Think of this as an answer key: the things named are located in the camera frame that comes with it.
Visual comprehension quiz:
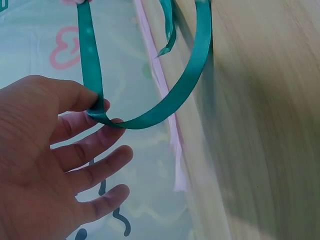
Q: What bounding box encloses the person's left hand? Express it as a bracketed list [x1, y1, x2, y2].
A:
[0, 74, 134, 240]

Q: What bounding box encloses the green satin ribbon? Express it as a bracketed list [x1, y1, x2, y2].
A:
[76, 0, 214, 131]

